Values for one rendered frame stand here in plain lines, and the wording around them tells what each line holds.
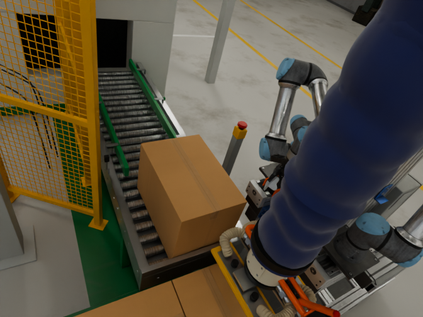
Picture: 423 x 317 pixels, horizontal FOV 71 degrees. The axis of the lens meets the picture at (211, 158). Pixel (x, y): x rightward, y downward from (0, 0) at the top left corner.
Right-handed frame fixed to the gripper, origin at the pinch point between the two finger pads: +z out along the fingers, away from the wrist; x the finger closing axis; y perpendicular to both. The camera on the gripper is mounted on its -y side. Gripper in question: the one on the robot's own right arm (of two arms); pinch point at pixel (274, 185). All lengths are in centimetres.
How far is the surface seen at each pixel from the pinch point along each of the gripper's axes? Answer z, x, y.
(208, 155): 23, -6, -48
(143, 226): 63, -47, -38
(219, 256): 10.3, -39.3, 18.2
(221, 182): 22.6, -9.1, -26.0
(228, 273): 10.4, -39.3, 25.8
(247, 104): 118, 176, -219
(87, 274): 117, -81, -47
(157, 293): 63, -55, 3
